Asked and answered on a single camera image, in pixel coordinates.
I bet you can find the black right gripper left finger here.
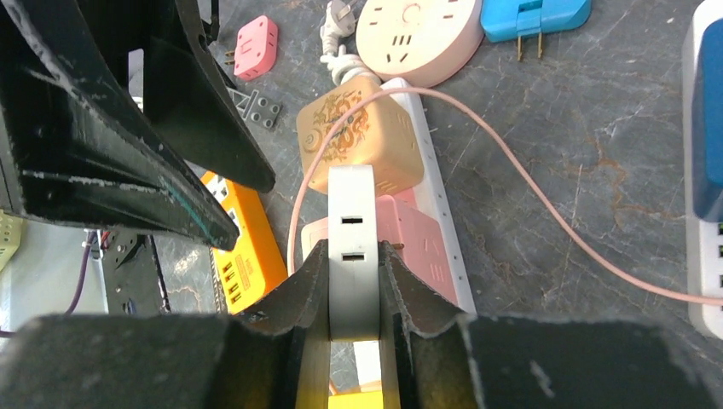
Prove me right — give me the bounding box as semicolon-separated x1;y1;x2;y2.
1;241;330;408

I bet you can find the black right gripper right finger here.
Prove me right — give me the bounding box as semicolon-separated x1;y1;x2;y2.
379;242;722;408

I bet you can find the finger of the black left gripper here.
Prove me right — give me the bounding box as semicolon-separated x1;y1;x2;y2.
1;1;239;250
78;1;275;193

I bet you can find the yellow cube socket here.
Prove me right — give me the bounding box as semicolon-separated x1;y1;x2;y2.
328;380;384;409

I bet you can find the orange power strip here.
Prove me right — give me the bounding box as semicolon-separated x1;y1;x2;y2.
201;171;287;314

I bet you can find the pink adapter plug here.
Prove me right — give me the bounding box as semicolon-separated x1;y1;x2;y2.
228;15;279;81

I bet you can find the long white power strip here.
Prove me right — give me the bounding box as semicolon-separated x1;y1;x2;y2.
391;93;477;314

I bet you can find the white adapter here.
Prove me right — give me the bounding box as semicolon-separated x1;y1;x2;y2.
327;164;380;342

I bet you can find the tan dragon cube socket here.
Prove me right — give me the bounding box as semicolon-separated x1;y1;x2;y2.
296;77;424;196

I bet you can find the pink round socket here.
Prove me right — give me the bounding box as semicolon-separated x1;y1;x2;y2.
356;0;484;88

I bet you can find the blue adapter plug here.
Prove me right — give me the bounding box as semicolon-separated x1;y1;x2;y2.
480;0;593;60

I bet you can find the pink cube socket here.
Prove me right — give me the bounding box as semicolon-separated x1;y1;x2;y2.
300;188;460;306

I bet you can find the blue cube socket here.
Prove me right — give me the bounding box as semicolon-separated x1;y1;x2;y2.
691;19;722;222

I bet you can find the grey lego truss piece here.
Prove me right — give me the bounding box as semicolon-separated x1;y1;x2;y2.
227;87;282;130

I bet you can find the white power strip with USB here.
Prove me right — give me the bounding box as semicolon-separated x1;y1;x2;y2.
681;0;723;340

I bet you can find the white bundled plug cable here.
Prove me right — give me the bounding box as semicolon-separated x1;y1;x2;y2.
319;0;380;86

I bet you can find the thin pink charger cable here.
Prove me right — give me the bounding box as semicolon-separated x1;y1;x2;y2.
286;86;723;308

